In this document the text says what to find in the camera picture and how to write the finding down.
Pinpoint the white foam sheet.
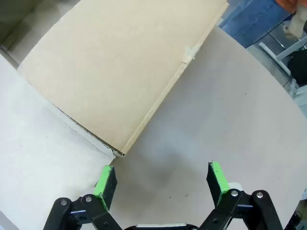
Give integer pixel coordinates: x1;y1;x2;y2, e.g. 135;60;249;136
0;54;115;230

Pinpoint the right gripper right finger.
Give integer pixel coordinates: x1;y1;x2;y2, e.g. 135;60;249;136
199;161;283;230

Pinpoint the left hand of person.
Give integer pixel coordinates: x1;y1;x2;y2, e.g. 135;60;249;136
275;0;307;13

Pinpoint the brown cardboard box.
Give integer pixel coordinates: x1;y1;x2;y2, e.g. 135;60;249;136
17;0;230;158

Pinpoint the person in orange hoodie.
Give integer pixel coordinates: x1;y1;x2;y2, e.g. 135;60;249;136
219;0;297;48

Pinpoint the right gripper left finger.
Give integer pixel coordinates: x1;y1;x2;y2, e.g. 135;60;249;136
43;165;123;230

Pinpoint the beige fabric pouch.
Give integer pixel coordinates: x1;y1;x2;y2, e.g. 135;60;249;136
283;4;307;41

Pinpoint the black bag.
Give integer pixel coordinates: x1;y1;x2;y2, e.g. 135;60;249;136
287;49;307;85

